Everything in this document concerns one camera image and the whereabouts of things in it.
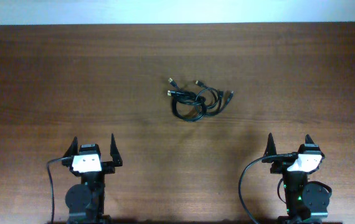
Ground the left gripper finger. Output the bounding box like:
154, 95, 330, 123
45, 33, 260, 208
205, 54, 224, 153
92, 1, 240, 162
110, 134, 123, 167
62, 136, 78, 165

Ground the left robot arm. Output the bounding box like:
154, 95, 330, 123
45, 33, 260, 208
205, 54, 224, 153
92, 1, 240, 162
62, 136, 123, 224

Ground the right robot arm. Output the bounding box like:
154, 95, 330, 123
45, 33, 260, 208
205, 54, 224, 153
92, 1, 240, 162
262, 134, 332, 223

